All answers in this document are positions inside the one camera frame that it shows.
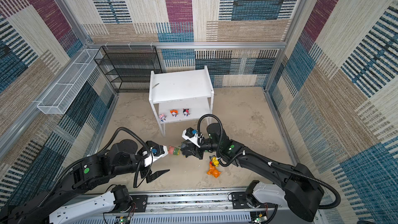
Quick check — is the red hat Doraemon figure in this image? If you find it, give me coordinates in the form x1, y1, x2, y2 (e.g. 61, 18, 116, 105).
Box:
183, 108, 190, 117

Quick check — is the orange crab hood Doraemon figure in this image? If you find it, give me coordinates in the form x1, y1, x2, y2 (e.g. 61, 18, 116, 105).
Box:
170, 110, 178, 117

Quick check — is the pink hood Doraemon figure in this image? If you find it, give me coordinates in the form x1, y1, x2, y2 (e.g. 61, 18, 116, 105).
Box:
159, 114, 166, 123

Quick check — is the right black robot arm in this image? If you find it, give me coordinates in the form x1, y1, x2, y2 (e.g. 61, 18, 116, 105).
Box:
180, 114, 341, 222

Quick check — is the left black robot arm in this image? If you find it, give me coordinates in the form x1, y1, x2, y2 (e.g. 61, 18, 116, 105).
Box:
1, 127, 168, 224

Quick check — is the white two-tier shelf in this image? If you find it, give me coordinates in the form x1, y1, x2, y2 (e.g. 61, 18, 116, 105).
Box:
148, 66, 215, 137

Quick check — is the pink green cactus figure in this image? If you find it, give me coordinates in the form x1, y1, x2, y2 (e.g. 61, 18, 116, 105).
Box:
168, 146, 180, 156

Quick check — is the orange yellow Pokemon figure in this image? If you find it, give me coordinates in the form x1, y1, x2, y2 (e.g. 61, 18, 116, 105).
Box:
207, 156, 221, 178

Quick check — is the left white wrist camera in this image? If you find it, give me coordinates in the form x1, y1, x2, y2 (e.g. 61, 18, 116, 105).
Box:
142, 141, 169, 167

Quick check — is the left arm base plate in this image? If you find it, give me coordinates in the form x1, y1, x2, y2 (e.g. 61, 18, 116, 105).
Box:
120, 195, 148, 214

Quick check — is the aluminium mounting rail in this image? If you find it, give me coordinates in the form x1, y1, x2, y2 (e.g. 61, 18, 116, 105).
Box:
71, 187, 324, 224

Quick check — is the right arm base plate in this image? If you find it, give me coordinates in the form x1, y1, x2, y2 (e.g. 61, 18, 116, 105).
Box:
227, 191, 276, 209

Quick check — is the black wire mesh rack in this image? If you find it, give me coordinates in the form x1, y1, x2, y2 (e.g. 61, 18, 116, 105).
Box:
94, 46, 164, 93

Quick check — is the white wire mesh basket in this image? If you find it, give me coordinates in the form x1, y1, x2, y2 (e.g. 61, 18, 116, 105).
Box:
37, 49, 98, 115

